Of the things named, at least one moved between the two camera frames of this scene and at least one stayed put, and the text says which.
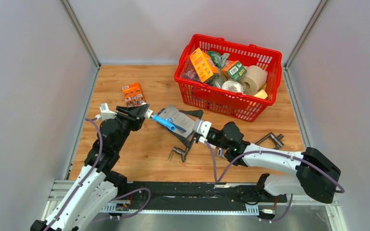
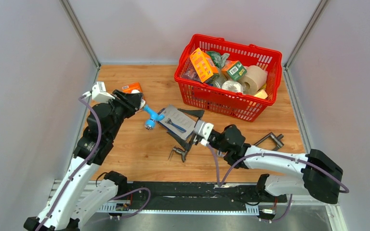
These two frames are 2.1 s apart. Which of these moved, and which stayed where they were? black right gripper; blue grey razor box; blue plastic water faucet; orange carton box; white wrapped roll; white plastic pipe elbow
Moved: blue plastic water faucet; white plastic pipe elbow
Stayed: white wrapped roll; black right gripper; orange carton box; blue grey razor box
